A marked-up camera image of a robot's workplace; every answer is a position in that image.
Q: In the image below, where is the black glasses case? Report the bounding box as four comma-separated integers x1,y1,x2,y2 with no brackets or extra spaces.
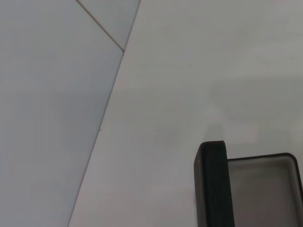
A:
193,140,303,227

